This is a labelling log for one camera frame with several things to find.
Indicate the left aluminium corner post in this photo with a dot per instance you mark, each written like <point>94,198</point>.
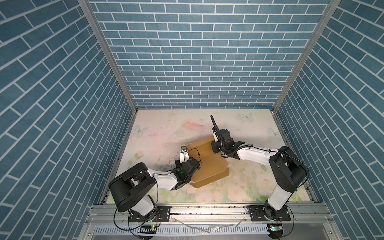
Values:
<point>95,26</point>

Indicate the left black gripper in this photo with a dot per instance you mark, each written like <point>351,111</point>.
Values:
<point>178,165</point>

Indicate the brown cardboard paper box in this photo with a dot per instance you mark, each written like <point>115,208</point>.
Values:
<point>213,166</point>

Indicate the right aluminium corner post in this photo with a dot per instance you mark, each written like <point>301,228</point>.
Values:
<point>318,30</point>

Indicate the left green circuit board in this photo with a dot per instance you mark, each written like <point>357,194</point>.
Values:
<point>147,230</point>

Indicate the green circuit board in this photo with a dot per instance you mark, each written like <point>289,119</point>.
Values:
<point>275,228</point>
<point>147,230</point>

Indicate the right green circuit board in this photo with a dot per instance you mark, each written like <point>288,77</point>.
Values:
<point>275,228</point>

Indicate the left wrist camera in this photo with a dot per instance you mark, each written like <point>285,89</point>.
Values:
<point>184,156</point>

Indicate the aluminium front rail frame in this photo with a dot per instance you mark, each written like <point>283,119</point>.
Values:
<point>309,221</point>

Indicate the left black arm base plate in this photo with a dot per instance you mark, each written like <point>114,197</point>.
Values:
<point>159,214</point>

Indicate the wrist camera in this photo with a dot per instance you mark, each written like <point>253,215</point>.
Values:
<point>184,156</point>
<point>221,134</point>

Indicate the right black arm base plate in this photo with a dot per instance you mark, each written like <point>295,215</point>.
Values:
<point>260,213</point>

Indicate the white slotted cable duct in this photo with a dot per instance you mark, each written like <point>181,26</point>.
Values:
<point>204,230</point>

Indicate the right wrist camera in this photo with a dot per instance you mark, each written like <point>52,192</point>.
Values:
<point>221,134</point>

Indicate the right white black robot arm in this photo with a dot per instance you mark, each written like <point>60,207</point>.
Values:
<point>289,172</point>

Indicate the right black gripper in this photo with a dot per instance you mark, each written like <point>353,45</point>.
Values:
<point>213,143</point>

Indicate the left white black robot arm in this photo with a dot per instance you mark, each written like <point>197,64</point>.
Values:
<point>130,190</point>

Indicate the aluminium corner post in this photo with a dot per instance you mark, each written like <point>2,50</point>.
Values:
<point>95,26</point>
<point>318,30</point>

